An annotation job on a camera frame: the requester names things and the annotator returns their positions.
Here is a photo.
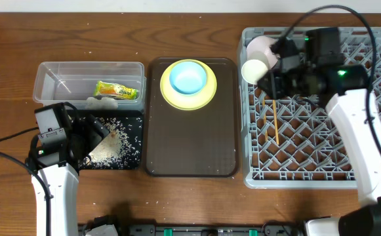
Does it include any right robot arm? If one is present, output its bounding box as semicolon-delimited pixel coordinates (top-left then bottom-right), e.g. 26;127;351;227
255;33;381;235

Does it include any green yellow snack wrapper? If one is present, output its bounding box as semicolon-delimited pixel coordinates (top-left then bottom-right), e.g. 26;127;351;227
93;81;138;100

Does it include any clear plastic waste bin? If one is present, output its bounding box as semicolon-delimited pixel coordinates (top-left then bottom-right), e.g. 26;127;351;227
33;62;146;113

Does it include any white cup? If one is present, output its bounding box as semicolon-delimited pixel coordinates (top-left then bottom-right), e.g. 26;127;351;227
241;51;269;85

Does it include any yellow plate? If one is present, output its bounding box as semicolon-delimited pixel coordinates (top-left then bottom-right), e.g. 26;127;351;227
160;59;217;111

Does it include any blue plate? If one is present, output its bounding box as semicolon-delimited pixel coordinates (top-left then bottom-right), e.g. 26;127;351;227
169;61;207;95

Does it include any pile of rice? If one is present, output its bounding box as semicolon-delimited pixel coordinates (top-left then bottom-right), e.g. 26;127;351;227
83;116;144;170

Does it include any grey dishwasher rack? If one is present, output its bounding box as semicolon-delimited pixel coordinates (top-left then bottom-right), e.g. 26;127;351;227
239;27;381;189

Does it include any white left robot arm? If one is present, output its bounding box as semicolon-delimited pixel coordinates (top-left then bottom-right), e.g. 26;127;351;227
26;114;109;235

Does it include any brown serving tray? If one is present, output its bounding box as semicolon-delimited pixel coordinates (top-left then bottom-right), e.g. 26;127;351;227
142;58;241;178

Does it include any white tissue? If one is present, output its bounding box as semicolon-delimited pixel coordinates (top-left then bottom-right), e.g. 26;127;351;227
85;97;118;110

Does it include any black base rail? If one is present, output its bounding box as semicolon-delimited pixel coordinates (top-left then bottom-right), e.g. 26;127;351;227
77;216;306;236

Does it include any white bowl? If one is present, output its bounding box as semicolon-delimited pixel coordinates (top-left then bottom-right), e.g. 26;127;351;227
247;36;278;69

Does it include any black plastic tray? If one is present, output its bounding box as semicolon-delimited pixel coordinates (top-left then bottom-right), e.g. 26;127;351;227
65;109;144;170

